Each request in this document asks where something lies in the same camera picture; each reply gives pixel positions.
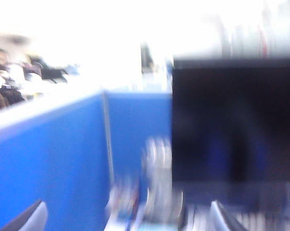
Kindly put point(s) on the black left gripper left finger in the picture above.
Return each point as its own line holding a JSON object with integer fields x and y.
{"x": 31, "y": 219}

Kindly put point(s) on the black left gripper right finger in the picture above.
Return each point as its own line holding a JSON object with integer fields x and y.
{"x": 226, "y": 221}

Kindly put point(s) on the beige and grey keyboard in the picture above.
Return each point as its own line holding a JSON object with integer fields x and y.
{"x": 267, "y": 222}

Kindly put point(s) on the blue cubicle partition panel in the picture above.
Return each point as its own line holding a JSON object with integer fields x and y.
{"x": 135, "y": 115}
{"x": 51, "y": 149}

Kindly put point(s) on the black computer monitor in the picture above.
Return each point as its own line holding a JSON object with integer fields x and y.
{"x": 231, "y": 120}

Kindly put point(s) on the person in dark clothes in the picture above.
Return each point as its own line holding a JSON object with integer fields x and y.
{"x": 3, "y": 91}

